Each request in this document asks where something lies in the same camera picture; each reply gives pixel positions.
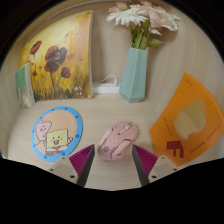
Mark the green and white book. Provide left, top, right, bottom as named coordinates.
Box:
left=14, top=61, right=36, bottom=109

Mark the white cable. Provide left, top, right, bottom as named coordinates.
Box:
left=94, top=74, right=120, bottom=85

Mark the yellow poppy flower painting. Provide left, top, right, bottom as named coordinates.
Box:
left=18, top=9, right=94, bottom=102

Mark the white power strip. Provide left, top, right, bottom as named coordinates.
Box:
left=92, top=81, right=121, bottom=95

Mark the white and pink flower bouquet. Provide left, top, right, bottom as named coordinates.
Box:
left=105, top=0, right=181, bottom=51

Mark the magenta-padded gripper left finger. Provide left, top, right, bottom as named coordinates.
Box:
left=48, top=143, right=96, bottom=188

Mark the round blue-rimmed cartoon mouse pad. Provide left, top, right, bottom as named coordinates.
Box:
left=30, top=105, right=84, bottom=163

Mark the orange book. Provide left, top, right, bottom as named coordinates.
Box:
left=149, top=72, right=224, bottom=168

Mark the pink computer mouse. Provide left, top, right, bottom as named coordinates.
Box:
left=96, top=120, right=140, bottom=162

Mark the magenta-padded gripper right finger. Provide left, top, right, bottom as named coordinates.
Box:
left=131, top=143, right=178, bottom=187

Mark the pale teal faceted vase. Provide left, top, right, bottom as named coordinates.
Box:
left=118, top=47, right=149, bottom=104

